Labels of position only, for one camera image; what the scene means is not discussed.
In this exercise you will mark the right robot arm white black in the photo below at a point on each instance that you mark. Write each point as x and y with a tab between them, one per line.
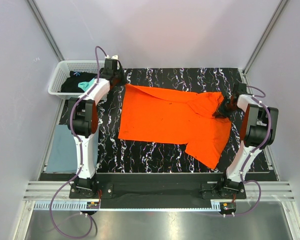
258	130

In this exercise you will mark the orange t shirt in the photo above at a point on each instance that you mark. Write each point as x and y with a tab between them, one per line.
167	116

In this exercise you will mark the left corner aluminium post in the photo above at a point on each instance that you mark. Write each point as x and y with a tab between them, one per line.
45	28

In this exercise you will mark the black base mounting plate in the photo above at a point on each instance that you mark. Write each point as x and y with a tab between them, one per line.
200	178

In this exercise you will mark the corner aluminium post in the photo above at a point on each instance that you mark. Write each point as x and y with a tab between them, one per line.
265	35
45	28

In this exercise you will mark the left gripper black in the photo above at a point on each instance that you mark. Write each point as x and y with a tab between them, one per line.
119	69

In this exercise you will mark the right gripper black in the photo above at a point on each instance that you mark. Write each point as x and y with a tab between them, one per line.
220	109

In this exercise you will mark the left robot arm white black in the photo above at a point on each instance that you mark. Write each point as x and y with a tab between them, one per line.
83	124

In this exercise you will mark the right corner aluminium post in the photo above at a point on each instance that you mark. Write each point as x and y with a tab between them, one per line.
265	35

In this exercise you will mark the folded grey-blue t shirt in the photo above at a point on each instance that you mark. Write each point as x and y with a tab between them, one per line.
64	158

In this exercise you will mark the black marbled table mat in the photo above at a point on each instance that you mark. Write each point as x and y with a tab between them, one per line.
126	156

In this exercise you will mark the slotted cable duct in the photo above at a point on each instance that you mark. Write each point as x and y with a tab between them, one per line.
89	205

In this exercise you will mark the black t shirt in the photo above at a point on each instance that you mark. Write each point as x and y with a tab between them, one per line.
71	83

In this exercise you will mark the aluminium frame rail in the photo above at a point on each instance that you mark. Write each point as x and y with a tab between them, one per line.
267	190

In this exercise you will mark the teal t shirt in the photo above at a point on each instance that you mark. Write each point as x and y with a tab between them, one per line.
86	85

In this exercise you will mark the white plastic laundry basket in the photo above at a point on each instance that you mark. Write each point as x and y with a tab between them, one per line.
68	74

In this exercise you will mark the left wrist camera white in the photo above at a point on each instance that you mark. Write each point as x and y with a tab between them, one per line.
115	57

